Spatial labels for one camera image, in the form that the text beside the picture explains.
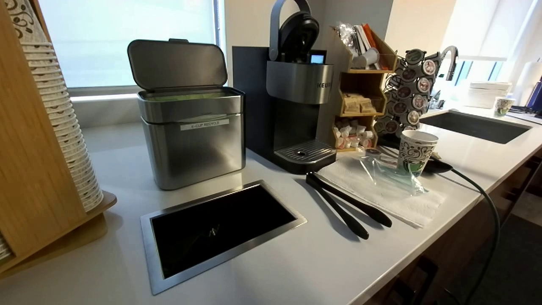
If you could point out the black silver coffeemaker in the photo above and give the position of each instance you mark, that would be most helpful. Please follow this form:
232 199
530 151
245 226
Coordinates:
293 82

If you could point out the stainless steel lidded bin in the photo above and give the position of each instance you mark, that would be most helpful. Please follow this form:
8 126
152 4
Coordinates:
191 146

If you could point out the black plastic tongs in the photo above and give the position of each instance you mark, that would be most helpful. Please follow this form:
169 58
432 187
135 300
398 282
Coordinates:
344 204

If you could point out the steel framed counter chute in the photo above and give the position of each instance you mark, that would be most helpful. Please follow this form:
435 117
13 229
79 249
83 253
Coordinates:
220 231

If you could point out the wooden condiment organizer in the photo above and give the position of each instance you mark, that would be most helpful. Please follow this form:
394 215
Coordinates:
361 85

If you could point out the clear plastic zip bag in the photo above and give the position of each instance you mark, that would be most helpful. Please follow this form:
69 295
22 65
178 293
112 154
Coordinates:
389 170

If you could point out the patterned paper cup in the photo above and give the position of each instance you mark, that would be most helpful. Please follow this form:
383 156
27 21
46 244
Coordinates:
416 149

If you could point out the coffee pod carousel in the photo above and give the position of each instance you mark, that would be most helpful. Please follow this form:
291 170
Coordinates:
415 90

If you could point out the metal sink faucet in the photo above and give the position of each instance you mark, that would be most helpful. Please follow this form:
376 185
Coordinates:
450 56

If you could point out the stack of paper cups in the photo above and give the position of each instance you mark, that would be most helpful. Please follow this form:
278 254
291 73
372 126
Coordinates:
61 124

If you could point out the small patterned cup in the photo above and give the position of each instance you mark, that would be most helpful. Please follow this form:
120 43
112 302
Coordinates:
503 105

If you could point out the wooden cup dispenser stand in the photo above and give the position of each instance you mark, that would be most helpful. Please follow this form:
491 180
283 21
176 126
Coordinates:
27 170

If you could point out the blue bottle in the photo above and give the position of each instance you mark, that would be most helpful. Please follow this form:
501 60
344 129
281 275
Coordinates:
535 99

